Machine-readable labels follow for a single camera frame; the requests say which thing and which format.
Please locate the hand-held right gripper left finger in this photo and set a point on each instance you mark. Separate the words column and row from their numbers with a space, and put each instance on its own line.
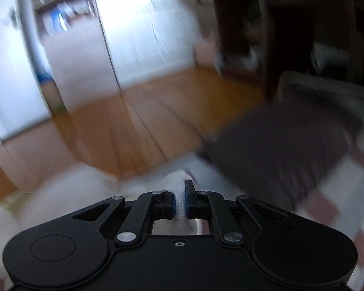
column 170, row 206

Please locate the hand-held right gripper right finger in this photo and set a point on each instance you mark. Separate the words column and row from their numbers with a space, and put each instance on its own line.
column 187, row 201

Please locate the white knit garment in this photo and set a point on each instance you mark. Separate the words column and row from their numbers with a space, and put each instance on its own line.
column 179, row 183

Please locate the dark grey cushion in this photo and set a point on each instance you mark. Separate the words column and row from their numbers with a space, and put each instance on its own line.
column 276, row 151

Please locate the pink checkered mat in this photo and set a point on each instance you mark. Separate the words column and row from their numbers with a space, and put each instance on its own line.
column 336, row 194

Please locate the dark wooden furniture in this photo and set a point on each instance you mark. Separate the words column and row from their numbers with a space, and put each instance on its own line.
column 291, row 21

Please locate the wall bookshelf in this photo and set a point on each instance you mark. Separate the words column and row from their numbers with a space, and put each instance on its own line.
column 60, row 9

